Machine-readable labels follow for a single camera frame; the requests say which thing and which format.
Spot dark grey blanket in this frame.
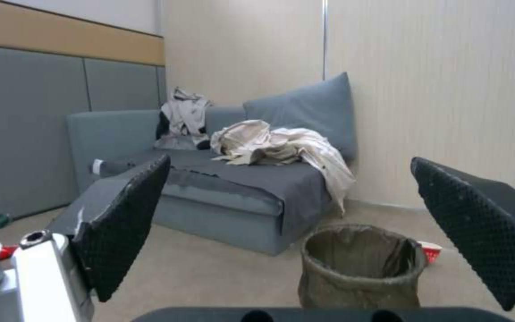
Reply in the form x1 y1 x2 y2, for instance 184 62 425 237
118 148 333 233

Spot red and white wrapper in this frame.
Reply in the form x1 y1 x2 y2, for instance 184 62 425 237
0 239 21 261

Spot grey sock with white band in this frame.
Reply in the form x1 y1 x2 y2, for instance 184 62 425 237
88 159 133 175

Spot grey blue cushion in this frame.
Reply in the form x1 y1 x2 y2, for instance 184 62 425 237
242 72 359 161

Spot grey blue sofa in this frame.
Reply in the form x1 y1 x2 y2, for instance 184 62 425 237
47 106 359 256

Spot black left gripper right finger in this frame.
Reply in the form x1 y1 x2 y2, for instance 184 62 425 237
410 156 515 322

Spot olive woven trash can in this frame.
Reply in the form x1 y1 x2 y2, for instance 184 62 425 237
298 224 428 309

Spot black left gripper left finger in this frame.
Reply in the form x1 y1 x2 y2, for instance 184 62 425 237
0 154 172 322

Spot white and black crumpled garment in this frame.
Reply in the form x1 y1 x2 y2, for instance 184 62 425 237
153 86 215 150

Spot red and white paper box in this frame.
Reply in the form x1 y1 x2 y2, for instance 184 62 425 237
418 240 443 266

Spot beige crumpled garment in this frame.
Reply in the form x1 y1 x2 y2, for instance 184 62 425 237
210 119 357 215

